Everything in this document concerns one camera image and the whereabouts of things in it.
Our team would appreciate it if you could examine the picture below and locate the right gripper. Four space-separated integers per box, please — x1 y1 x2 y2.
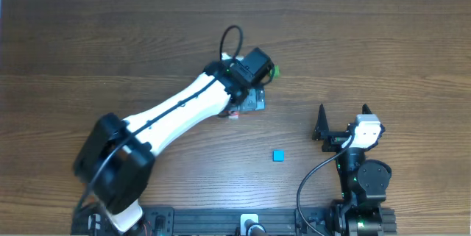
311 103 373 153

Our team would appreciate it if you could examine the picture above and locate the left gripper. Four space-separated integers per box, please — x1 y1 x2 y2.
232 87 266 114

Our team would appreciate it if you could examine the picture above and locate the mounting rail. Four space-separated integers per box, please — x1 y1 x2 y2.
71 206 398 236

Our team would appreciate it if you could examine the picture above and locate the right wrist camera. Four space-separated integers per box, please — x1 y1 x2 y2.
345 113 382 151

